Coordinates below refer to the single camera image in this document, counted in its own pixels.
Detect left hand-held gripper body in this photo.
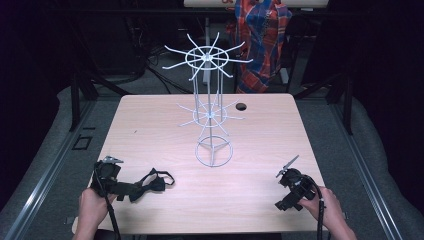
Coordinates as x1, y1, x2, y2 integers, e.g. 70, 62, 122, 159
90, 155, 125, 198

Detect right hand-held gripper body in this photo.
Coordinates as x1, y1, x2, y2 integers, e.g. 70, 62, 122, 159
275, 154, 318, 203

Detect black bow tie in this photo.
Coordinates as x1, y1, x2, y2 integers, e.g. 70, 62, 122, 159
129, 167, 176, 203

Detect person's right hand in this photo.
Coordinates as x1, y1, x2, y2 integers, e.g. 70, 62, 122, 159
297, 186, 345, 232

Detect person's left hand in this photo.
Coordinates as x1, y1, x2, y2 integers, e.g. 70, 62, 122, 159
77, 187, 118, 235

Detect black metal stand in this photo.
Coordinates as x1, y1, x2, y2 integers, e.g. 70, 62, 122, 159
292, 71, 355, 136
67, 64, 132, 132

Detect red blue plaid cloth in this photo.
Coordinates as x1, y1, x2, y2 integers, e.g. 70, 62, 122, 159
225, 0, 294, 95

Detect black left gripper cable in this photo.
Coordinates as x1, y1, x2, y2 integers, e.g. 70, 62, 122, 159
94, 168, 122, 240

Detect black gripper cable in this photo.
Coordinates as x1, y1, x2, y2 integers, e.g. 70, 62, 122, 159
304, 175, 327, 240
94, 168, 122, 240

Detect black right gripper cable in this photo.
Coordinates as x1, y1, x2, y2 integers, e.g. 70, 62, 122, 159
304, 175, 327, 240

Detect black square floor frame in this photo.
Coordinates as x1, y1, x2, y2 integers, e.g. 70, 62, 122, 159
71, 134, 94, 151

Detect aluminium floor rail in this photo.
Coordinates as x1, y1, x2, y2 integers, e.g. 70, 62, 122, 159
0, 99, 98, 240
328, 99, 405, 240

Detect black floor cables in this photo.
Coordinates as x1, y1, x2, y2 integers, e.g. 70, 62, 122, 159
141, 43, 196, 95

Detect white wire display rack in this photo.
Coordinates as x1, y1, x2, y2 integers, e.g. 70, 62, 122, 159
161, 31, 254, 168

